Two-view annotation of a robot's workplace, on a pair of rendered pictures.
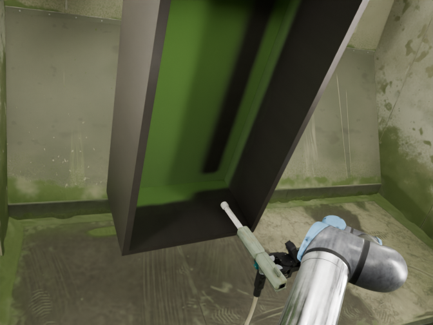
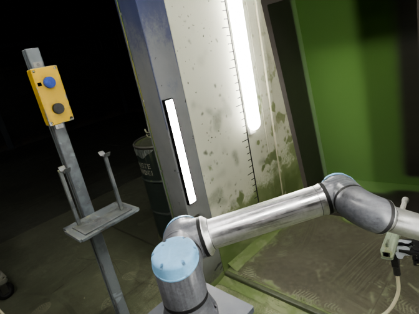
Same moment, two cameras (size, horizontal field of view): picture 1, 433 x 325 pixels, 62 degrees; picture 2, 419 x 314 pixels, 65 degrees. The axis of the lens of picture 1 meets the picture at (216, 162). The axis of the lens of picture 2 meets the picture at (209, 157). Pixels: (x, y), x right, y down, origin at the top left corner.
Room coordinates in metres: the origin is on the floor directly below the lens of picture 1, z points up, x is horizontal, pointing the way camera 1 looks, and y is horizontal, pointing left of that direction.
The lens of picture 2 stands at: (-0.01, -1.19, 1.47)
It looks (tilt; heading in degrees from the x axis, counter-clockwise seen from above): 18 degrees down; 72
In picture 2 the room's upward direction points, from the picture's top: 12 degrees counter-clockwise
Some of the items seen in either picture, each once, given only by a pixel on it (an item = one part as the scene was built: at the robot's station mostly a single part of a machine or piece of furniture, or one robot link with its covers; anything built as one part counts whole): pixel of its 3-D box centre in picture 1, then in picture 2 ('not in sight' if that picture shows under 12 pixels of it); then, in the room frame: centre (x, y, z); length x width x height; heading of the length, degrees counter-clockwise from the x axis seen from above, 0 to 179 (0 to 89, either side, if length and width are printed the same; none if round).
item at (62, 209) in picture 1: (230, 198); not in sight; (2.09, -0.14, 0.11); 2.70 x 0.02 x 0.13; 115
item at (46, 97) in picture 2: not in sight; (50, 96); (-0.15, 0.51, 1.42); 0.12 x 0.06 x 0.26; 25
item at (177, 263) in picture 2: not in sight; (179, 270); (0.11, -0.27, 0.83); 0.17 x 0.15 x 0.18; 69
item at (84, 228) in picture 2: not in sight; (93, 189); (-0.10, 0.42, 0.95); 0.26 x 0.15 x 0.32; 25
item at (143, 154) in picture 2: not in sight; (178, 183); (0.52, 1.44, 0.44); 0.59 x 0.58 x 0.89; 95
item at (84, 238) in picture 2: not in sight; (101, 219); (-0.11, 0.44, 0.78); 0.31 x 0.23 x 0.01; 25
